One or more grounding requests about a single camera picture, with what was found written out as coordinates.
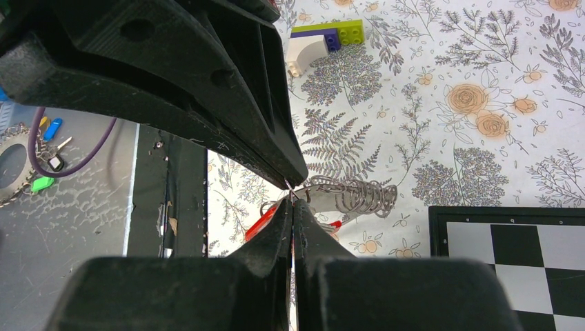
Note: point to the black white chessboard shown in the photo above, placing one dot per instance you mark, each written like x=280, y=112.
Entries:
x=536, y=253

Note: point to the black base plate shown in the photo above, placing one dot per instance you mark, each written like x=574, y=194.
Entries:
x=168, y=210

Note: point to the floral patterned table mat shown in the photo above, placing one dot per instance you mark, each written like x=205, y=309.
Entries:
x=463, y=103

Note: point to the metal keyring holder red handle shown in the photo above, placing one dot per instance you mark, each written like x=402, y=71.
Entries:
x=347, y=198

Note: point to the spare keyring with coloured tags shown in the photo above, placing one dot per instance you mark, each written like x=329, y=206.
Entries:
x=41, y=152

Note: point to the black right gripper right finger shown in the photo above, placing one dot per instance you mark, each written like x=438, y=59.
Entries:
x=339, y=291

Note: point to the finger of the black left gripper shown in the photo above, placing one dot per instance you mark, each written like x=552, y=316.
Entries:
x=224, y=63
x=43, y=68

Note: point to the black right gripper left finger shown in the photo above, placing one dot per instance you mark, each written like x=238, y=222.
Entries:
x=247, y=290

